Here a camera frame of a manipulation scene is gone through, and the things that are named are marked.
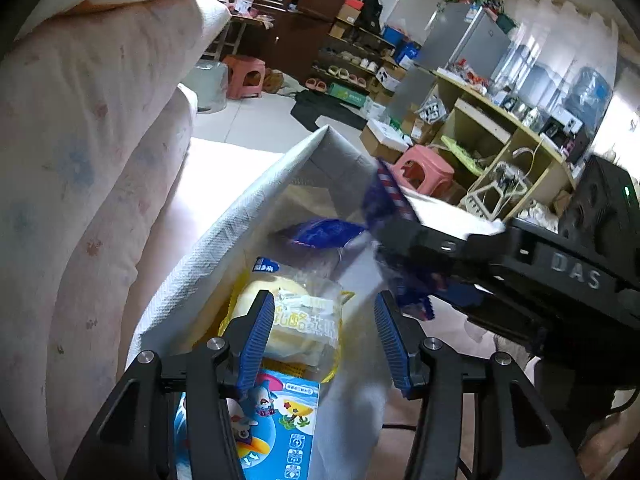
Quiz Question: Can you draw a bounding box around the shoe rack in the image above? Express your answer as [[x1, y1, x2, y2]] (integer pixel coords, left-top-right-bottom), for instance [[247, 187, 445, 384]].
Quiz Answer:
[[309, 10, 401, 97]]

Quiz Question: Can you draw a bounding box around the pink plastic stool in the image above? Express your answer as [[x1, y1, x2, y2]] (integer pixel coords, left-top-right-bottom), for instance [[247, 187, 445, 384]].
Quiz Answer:
[[222, 55, 267, 101], [392, 145, 457, 197]]

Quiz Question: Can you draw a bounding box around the black white patterned box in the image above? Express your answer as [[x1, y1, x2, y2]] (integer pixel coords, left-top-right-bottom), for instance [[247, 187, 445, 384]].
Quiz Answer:
[[417, 96, 449, 124]]

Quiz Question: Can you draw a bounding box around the white fabric storage box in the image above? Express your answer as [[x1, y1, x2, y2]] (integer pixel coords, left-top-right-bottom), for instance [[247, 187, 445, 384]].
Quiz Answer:
[[125, 125, 507, 480]]

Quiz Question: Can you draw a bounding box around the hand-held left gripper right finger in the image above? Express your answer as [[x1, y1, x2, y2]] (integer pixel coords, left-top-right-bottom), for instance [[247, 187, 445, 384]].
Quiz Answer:
[[374, 291, 586, 480]]

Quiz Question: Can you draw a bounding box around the blue cartoon carton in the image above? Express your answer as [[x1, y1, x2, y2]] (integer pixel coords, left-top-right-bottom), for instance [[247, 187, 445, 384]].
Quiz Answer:
[[172, 367, 322, 480]]

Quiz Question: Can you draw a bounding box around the grey refrigerator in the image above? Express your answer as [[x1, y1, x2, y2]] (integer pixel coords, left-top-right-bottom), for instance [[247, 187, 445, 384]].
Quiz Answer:
[[387, 2, 513, 121]]

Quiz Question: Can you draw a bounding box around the green cloth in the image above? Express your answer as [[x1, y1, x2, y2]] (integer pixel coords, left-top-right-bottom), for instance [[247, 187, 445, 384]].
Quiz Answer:
[[440, 135, 489, 177]]

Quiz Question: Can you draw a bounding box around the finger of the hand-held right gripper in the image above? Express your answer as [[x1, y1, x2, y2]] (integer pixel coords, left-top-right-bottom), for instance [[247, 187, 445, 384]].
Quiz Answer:
[[377, 212, 516, 276], [450, 284, 548, 347]]

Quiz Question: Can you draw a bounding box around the open cardboard box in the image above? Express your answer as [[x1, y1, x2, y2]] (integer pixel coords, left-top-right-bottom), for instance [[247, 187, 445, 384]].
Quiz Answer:
[[359, 119, 412, 162]]

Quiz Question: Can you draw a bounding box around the white plastic frame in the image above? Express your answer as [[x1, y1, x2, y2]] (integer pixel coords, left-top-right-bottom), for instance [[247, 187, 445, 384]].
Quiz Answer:
[[464, 147, 544, 222]]

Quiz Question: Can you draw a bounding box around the black cloth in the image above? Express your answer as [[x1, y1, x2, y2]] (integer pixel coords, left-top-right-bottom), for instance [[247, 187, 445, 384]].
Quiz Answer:
[[291, 90, 372, 132]]

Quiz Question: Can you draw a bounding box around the grey bin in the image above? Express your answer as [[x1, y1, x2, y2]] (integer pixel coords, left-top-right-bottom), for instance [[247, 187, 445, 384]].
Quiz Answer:
[[192, 60, 229, 114]]

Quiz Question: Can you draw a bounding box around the yellow bun packet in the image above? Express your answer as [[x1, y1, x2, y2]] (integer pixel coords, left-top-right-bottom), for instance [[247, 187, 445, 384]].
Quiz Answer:
[[226, 257, 357, 387]]

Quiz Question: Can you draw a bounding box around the black backpack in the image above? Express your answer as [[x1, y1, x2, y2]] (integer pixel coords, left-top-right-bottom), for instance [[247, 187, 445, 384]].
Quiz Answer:
[[356, 0, 384, 29]]

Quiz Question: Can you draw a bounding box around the light wooden shelf unit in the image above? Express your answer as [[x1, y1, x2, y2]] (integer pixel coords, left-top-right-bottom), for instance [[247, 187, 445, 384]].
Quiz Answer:
[[430, 67, 577, 222]]

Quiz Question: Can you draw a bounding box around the blue striped cookie packet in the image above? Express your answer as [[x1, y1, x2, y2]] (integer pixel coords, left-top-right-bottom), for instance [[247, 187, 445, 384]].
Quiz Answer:
[[275, 218, 368, 252], [362, 157, 451, 322]]

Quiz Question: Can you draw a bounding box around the blue water jug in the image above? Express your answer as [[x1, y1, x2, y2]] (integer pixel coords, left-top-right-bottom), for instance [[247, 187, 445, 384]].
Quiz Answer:
[[570, 66, 614, 131]]

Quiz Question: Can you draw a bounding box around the green box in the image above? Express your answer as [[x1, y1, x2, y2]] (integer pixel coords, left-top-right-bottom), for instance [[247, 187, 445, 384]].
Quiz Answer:
[[327, 82, 369, 107]]

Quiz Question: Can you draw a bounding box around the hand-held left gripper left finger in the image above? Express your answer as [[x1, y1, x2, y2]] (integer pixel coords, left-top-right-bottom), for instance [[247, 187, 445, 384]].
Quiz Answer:
[[65, 289, 277, 480]]

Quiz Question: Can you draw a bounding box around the dark wooden cabinet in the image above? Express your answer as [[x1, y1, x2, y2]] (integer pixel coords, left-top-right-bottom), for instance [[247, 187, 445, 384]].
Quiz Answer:
[[252, 0, 367, 87]]

